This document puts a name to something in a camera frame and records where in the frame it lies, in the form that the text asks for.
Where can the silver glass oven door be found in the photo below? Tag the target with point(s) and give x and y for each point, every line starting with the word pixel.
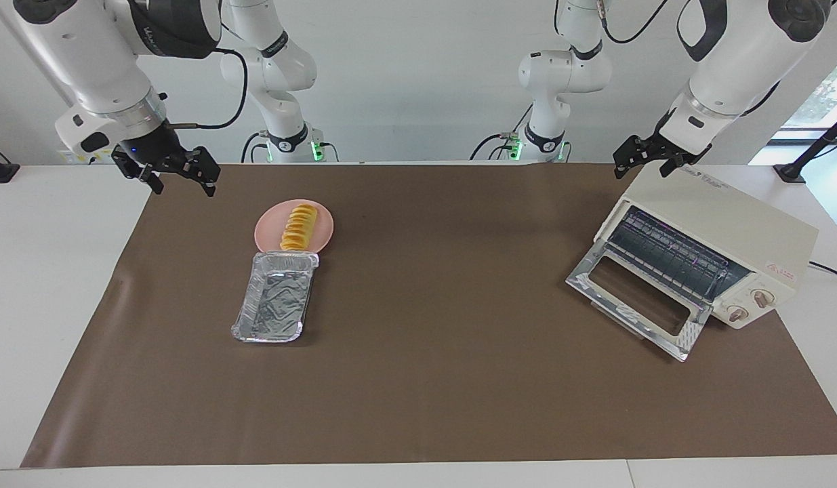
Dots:
pixel 635 301

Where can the beige oven knob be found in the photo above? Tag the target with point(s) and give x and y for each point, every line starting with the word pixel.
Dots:
pixel 762 298
pixel 738 314

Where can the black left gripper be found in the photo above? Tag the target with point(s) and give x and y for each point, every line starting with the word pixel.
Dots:
pixel 655 149

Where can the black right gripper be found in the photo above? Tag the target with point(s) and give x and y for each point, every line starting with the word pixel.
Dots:
pixel 157 149

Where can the sliced yellow bread loaf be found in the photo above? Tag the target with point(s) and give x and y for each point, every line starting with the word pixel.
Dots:
pixel 299 227

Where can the aluminium foil tray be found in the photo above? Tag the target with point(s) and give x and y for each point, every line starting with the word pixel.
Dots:
pixel 276 305

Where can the black clamp stand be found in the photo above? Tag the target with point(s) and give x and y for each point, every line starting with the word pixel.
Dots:
pixel 791 171

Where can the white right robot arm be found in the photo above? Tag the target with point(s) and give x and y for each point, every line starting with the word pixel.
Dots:
pixel 86 61

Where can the pink round plate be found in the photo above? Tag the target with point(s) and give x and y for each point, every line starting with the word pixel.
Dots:
pixel 266 234

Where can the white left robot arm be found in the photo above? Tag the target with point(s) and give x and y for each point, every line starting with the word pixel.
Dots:
pixel 737 68

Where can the white wall socket box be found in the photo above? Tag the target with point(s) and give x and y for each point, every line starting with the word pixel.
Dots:
pixel 76 158

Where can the cream toaster oven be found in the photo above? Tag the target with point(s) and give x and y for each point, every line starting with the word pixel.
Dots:
pixel 730 217

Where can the brown table mat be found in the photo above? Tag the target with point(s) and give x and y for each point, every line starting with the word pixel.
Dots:
pixel 418 386

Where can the window with green view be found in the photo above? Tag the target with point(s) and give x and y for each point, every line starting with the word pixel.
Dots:
pixel 825 95

